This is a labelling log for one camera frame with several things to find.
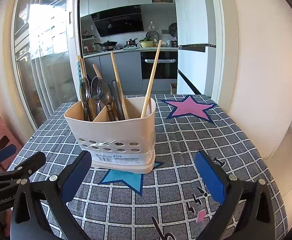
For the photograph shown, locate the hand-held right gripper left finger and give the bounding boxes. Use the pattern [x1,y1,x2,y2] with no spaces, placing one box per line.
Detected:
[11,150,94,233]

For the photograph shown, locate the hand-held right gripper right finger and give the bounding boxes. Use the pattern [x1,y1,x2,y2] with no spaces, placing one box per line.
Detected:
[194,150,278,233]

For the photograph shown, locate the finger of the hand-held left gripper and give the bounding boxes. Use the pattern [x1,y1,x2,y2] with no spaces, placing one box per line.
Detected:
[0,151,47,188]
[0,144,17,176]

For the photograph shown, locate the beige plastic utensil holder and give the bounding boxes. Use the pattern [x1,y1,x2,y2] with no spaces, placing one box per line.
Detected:
[64,96,156,174]

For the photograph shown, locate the grey plaid star tablecloth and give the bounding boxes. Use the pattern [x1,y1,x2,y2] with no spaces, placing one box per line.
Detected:
[7,94,289,240]

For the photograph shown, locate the sliding glass door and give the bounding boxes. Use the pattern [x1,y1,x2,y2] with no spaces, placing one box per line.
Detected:
[10,0,81,130]

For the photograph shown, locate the black built-in oven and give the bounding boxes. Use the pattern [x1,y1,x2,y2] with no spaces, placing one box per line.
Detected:
[140,51,178,80]

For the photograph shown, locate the grey kitchen counter cabinets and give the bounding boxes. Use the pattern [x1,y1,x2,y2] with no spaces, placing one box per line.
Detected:
[82,47,179,95]

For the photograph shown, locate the black wok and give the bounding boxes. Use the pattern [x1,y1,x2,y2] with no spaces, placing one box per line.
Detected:
[94,41,118,51]

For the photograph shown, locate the green bowl of vegetables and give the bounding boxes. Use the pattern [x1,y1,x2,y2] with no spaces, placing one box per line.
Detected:
[139,38,154,48]

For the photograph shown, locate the white refrigerator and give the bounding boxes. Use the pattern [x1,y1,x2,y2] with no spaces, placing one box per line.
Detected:
[173,0,218,97]

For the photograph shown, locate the black range hood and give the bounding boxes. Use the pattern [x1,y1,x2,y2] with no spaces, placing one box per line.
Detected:
[90,5,144,37]

